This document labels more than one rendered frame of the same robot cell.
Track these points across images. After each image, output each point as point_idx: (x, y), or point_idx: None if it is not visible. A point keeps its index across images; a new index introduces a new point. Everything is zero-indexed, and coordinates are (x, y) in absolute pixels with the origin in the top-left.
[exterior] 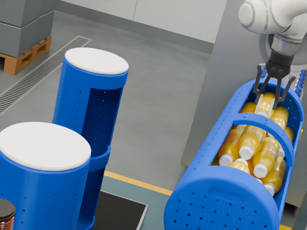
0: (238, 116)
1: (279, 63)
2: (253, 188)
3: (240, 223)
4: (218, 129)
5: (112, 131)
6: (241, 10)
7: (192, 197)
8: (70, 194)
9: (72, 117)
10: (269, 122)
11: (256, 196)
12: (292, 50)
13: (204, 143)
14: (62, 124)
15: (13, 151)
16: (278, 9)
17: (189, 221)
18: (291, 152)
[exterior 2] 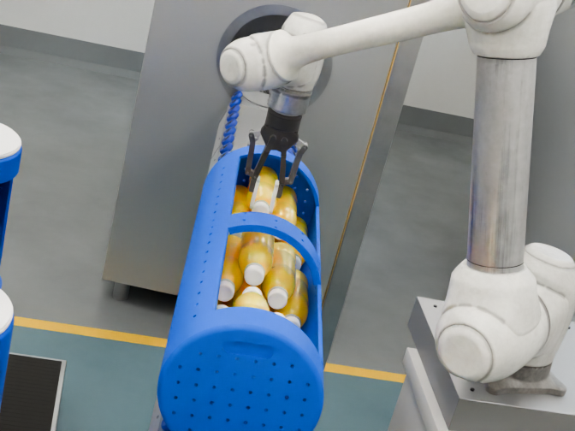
0: (234, 219)
1: (282, 129)
2: (287, 333)
3: (271, 386)
4: (208, 245)
5: (1, 250)
6: (225, 61)
7: (198, 359)
8: None
9: None
10: (281, 223)
11: (293, 345)
12: (300, 109)
13: (191, 268)
14: None
15: None
16: (280, 57)
17: (197, 394)
18: (317, 263)
